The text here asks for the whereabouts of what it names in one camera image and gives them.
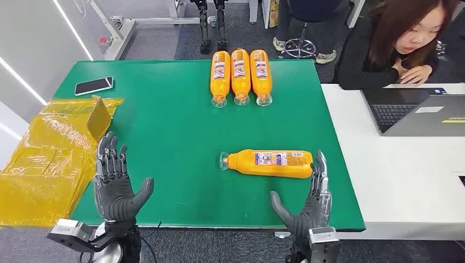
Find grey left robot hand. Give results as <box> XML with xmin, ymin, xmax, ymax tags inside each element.
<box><xmin>93</xmin><ymin>131</ymin><xmax>155</xmax><ymax>230</ymax></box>

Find yellow film wrapped cardboard box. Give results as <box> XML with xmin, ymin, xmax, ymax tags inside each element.
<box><xmin>0</xmin><ymin>95</ymin><xmax>125</xmax><ymax>228</ymax></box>

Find orange bottle with clear cap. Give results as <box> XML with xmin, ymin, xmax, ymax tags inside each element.
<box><xmin>219</xmin><ymin>148</ymin><xmax>314</xmax><ymax>179</ymax></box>
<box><xmin>209</xmin><ymin>50</ymin><xmax>231</xmax><ymax>109</ymax></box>
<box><xmin>231</xmin><ymin>48</ymin><xmax>251</xmax><ymax>107</ymax></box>
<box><xmin>249</xmin><ymin>49</ymin><xmax>273</xmax><ymax>107</ymax></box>

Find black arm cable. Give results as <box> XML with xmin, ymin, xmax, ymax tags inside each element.
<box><xmin>139</xmin><ymin>221</ymin><xmax>162</xmax><ymax>263</ymax></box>

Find black open laptop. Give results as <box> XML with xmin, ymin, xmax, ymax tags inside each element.
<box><xmin>360</xmin><ymin>87</ymin><xmax>448</xmax><ymax>136</ymax></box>

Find black stool with chrome base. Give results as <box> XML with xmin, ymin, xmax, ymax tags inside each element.
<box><xmin>280</xmin><ymin>0</ymin><xmax>351</xmax><ymax>60</ymax></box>

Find grey closed laptop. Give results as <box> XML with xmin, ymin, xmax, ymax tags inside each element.
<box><xmin>383</xmin><ymin>94</ymin><xmax>465</xmax><ymax>138</ymax></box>

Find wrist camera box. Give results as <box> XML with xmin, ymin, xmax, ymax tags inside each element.
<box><xmin>46</xmin><ymin>219</ymin><xmax>110</xmax><ymax>253</ymax></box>
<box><xmin>308</xmin><ymin>226</ymin><xmax>341</xmax><ymax>263</ymax></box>

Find yellow snack package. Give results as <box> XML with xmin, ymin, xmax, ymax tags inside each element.
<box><xmin>269</xmin><ymin>0</ymin><xmax>280</xmax><ymax>28</ymax></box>

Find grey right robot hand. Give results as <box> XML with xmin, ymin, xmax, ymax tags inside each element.
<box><xmin>270</xmin><ymin>150</ymin><xmax>332</xmax><ymax>241</ymax></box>

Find person with pale shoes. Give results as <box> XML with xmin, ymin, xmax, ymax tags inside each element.
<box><xmin>272</xmin><ymin>0</ymin><xmax>355</xmax><ymax>65</ymax></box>

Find black robot leg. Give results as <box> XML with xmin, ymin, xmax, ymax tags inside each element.
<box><xmin>189</xmin><ymin>0</ymin><xmax>212</xmax><ymax>55</ymax></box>
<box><xmin>213</xmin><ymin>0</ymin><xmax>229</xmax><ymax>52</ymax></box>

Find green table mat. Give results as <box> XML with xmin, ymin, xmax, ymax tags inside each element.
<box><xmin>52</xmin><ymin>59</ymin><xmax>366</xmax><ymax>232</ymax></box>

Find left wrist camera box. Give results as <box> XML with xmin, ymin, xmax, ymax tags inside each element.
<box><xmin>46</xmin><ymin>219</ymin><xmax>110</xmax><ymax>253</ymax></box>

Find white metal stand frame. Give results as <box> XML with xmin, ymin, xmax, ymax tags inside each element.
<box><xmin>87</xmin><ymin>0</ymin><xmax>219</xmax><ymax>61</ymax></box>

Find black smartphone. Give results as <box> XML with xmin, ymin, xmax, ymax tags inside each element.
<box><xmin>74</xmin><ymin>76</ymin><xmax>114</xmax><ymax>97</ymax></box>

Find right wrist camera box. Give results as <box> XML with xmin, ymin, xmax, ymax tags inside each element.
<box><xmin>308</xmin><ymin>226</ymin><xmax>341</xmax><ymax>263</ymax></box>

